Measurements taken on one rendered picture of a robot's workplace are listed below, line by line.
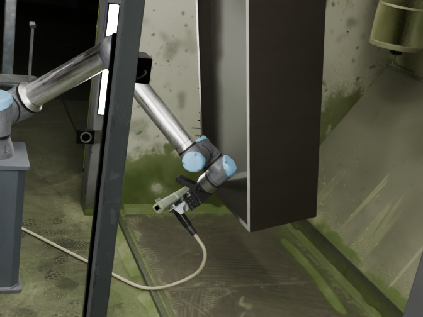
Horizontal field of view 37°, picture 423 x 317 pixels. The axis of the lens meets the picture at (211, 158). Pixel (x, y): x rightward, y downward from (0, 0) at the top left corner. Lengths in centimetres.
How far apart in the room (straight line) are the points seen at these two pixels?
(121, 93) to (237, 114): 180
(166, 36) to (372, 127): 139
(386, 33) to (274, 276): 151
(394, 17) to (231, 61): 103
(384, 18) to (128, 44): 242
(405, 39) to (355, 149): 73
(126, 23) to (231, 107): 181
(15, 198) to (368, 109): 230
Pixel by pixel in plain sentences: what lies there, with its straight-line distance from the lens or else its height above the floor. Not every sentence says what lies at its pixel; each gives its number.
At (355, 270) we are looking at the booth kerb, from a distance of 348.
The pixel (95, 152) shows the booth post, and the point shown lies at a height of 41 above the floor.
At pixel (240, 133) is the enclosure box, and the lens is 335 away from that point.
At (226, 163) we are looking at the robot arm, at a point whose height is 80.
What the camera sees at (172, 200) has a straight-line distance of 283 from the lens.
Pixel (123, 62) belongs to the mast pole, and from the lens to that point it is 154.
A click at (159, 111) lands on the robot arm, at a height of 100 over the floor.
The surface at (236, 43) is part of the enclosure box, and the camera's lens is 319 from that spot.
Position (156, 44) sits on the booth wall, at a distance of 360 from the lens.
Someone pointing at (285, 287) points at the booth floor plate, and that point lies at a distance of 336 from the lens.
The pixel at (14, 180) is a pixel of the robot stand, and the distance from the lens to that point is 285.
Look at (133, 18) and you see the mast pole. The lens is 152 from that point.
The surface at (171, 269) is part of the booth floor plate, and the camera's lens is 331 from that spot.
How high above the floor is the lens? 169
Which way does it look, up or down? 19 degrees down
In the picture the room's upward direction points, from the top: 10 degrees clockwise
